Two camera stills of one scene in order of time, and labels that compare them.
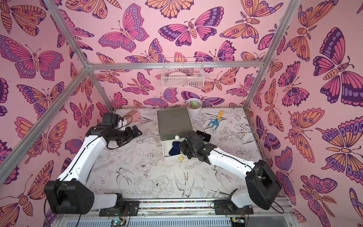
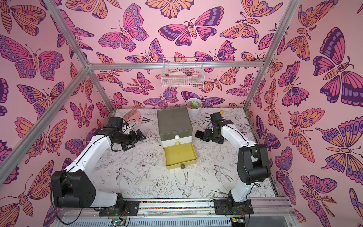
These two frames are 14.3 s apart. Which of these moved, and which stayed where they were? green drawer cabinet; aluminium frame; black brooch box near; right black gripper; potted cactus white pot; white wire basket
Moved: right black gripper; green drawer cabinet
Stayed: aluminium frame; white wire basket; potted cactus white pot; black brooch box near
